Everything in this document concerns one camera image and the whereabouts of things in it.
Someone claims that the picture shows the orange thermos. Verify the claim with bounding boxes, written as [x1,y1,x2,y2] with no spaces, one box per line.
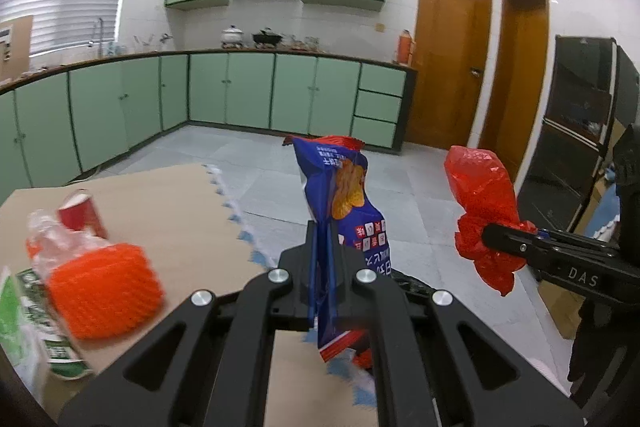
[396,29,416,65]

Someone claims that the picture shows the person's right hand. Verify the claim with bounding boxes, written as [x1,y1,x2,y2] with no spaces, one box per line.
[567,301,640,398]

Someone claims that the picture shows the beige tablecloth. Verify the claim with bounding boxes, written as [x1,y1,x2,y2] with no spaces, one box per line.
[0,163,382,427]

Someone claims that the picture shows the chrome sink faucet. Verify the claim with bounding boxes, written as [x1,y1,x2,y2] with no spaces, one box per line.
[89,18,108,58]

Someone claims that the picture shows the green white packet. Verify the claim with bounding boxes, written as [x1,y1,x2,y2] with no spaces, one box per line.
[0,266,95,403]

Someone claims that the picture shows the black glass cabinet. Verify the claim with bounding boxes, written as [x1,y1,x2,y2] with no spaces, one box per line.
[515,34,640,238]

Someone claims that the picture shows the floral scalloped tablecloth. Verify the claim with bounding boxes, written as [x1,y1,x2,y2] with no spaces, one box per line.
[202,163,386,408]

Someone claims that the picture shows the plain wooden door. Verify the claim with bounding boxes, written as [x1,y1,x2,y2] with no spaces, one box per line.
[477,0,551,180]

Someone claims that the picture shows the wooden door with handle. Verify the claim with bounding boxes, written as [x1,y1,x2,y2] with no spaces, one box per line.
[405,0,493,151]

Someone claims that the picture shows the green lower cabinets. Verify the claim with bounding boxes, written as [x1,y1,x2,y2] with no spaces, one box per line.
[0,49,418,192]

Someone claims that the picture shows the clear plastic wrap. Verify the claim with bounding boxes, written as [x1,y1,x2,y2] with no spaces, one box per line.
[27,208,103,278]

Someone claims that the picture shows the black wok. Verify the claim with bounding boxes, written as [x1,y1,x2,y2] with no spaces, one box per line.
[251,28,285,46]

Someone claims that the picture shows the blue white cloth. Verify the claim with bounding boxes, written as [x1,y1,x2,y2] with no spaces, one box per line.
[592,164,623,238]

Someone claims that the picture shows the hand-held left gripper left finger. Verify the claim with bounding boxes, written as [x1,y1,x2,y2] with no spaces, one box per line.
[57,220,321,427]

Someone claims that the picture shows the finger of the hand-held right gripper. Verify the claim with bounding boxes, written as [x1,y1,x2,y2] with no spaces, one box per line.
[481,223,620,274]
[525,221,622,255]

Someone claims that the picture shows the red plastic bag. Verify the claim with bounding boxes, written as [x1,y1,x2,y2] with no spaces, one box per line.
[444,145,536,298]

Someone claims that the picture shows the blue snack bag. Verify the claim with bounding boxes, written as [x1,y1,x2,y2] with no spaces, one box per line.
[282,135,393,370]

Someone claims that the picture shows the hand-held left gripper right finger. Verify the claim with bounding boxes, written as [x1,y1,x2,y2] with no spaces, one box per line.
[327,222,587,427]

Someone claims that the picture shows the red paper cup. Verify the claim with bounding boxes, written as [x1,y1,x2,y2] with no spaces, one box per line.
[58,189,108,240]

